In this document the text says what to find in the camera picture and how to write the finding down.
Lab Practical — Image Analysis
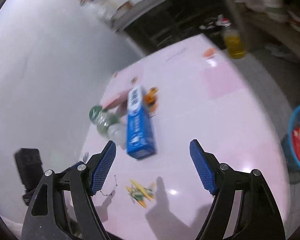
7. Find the green clear plastic bottle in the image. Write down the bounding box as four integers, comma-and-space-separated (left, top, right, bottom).
89, 105, 126, 147

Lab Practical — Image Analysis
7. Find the blue white carton box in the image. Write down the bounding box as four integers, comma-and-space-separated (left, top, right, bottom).
126, 86, 156, 159

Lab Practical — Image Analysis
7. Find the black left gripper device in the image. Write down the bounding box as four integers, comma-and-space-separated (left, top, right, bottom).
14, 148, 44, 206

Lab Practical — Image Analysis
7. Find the pink wrapper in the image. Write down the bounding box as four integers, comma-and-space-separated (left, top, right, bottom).
102, 90, 129, 109

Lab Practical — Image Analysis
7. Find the yellow cooking oil bottle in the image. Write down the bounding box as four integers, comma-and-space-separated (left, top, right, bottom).
221, 18, 246, 59

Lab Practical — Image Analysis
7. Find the blue plastic mesh trash basket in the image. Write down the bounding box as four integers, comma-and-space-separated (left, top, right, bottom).
281, 106, 300, 171

